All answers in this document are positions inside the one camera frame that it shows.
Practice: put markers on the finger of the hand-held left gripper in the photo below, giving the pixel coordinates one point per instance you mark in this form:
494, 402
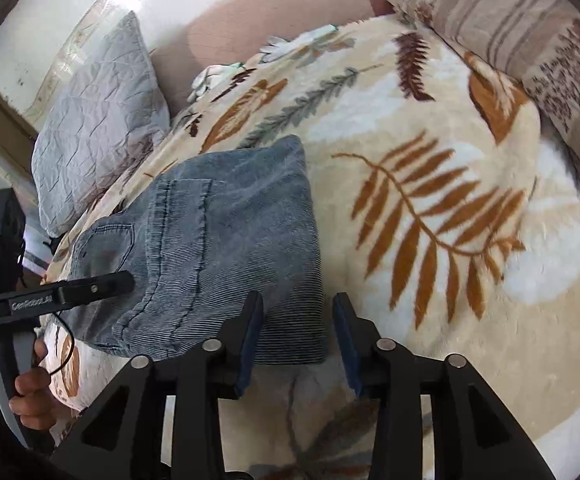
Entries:
99, 287

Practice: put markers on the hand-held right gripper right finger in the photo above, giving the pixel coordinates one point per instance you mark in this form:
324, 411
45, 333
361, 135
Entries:
349, 355

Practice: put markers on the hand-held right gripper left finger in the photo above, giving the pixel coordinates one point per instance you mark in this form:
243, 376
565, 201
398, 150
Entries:
250, 350

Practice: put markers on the grey denim pants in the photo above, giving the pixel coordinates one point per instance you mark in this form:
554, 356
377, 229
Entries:
229, 240

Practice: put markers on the person's left hand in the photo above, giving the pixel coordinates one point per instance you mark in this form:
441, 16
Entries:
32, 390

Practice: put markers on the grey quilted pillow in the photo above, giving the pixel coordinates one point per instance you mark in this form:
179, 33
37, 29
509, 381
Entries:
94, 135

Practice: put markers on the leaf print blanket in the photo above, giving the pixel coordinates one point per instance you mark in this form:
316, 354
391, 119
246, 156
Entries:
420, 110

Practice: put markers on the striped floral pillow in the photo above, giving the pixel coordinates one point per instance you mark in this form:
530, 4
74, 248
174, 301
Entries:
510, 15

